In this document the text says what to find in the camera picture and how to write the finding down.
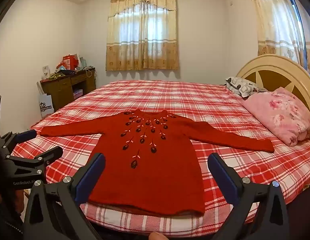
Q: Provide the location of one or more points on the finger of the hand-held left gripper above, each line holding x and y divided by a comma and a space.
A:
51, 153
26, 135

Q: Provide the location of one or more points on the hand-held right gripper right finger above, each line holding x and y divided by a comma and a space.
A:
222, 178

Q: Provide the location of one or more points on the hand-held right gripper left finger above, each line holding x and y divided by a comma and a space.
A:
92, 178

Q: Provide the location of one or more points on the red embroidered knit sweater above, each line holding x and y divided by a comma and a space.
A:
150, 180

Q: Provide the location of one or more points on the person's left hand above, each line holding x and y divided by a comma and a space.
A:
8, 200

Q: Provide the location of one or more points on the person's right hand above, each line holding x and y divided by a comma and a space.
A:
157, 236

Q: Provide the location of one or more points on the white paper bag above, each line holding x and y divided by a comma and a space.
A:
45, 106

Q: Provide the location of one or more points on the brown wooden desk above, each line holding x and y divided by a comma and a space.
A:
60, 90

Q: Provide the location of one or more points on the yellow green cloth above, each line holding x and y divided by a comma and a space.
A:
55, 75

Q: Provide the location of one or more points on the red plaid bed sheet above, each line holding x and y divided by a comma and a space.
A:
194, 100

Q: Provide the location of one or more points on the red gift bag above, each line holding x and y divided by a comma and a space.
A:
70, 61

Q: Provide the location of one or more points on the pale green gift bag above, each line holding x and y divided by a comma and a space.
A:
83, 62

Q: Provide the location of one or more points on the grey patterned pillow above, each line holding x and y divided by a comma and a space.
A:
241, 86

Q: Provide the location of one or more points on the cream wooden headboard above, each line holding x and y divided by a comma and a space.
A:
269, 76

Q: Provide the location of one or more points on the beige patterned window curtain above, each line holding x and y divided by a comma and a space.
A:
142, 35

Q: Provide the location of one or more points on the beige floral side curtain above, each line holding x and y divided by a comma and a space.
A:
277, 25

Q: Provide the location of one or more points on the dark framed side window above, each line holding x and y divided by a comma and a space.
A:
300, 22

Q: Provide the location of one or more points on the white wall panel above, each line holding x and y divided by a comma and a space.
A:
45, 73

